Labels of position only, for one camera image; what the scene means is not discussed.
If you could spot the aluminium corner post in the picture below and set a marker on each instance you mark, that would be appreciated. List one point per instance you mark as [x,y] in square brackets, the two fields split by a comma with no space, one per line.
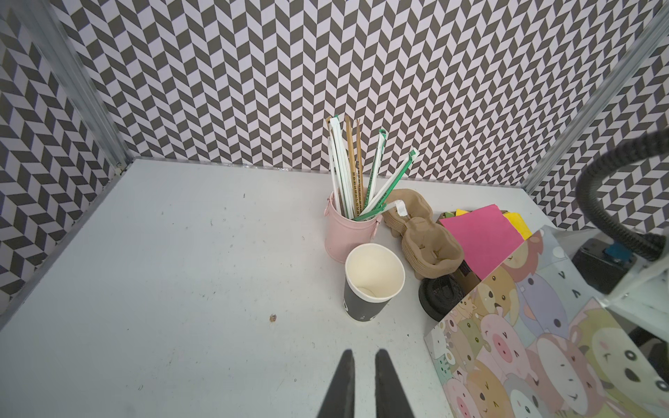
[636,55]
[52,41]

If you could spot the wooden stir stick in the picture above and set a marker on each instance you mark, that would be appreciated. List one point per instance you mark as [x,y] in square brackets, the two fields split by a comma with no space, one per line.
[354,168]

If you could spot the stacked pulp cup carriers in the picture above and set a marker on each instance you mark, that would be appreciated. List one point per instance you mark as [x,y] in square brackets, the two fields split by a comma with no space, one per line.
[430,249]

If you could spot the magenta paper napkin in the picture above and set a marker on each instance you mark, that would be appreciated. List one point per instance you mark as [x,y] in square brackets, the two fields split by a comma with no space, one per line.
[482,256]

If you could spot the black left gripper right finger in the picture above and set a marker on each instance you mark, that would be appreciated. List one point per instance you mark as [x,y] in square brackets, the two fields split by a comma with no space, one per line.
[391,400]

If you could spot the pink metal straw bucket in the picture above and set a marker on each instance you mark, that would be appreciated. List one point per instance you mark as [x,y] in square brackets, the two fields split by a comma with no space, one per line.
[343,235]

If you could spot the cartoon animal paper gift bag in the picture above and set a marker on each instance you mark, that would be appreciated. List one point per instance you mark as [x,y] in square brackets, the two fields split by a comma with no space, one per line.
[533,340]

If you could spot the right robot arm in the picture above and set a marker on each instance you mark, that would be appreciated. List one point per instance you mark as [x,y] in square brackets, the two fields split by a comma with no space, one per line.
[641,293]

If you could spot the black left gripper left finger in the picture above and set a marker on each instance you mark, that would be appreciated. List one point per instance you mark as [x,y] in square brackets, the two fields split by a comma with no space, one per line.
[339,401]

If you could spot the aluminium corner post left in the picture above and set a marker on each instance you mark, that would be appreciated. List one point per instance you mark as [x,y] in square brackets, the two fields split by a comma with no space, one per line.
[52,41]

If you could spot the green straw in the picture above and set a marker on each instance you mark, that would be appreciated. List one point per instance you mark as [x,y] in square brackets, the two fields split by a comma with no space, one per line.
[379,202]

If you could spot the black sleeved paper cup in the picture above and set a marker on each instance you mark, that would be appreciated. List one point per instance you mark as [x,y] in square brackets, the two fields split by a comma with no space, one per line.
[374,276]

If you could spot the aluminium corner post right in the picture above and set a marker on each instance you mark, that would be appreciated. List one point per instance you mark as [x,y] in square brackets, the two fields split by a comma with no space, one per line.
[636,55]

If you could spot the black plastic cup lid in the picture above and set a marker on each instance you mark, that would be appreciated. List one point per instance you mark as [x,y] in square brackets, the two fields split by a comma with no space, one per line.
[439,296]

